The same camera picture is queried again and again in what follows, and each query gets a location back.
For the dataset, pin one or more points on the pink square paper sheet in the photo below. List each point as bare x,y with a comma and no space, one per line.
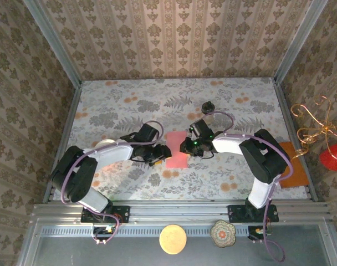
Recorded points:
176,155

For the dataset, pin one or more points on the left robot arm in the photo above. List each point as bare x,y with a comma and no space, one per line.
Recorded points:
77,174

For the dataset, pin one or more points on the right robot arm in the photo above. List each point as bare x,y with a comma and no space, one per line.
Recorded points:
265,160

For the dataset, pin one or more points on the small black round object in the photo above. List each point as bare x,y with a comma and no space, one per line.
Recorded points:
208,107

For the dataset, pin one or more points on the round cork coaster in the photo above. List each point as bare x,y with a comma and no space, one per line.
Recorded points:
172,239

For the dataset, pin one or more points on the small black controller board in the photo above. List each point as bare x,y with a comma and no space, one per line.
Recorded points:
103,231
258,232

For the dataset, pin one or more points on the patterned flower-shaped coaster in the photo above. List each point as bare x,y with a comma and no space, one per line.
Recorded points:
222,233

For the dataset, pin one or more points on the orange rectangular mat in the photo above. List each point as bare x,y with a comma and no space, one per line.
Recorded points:
298,171

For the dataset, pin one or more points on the red ball ornament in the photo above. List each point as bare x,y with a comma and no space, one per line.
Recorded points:
333,158

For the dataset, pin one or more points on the aluminium front rail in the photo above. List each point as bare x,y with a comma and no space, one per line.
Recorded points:
179,210

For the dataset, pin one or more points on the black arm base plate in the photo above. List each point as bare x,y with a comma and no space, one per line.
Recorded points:
236,214
121,214

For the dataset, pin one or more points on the aluminium side rail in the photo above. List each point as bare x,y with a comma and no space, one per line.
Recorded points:
296,133
63,133

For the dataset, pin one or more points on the aluminium frame post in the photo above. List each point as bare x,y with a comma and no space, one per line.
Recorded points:
298,41
52,41

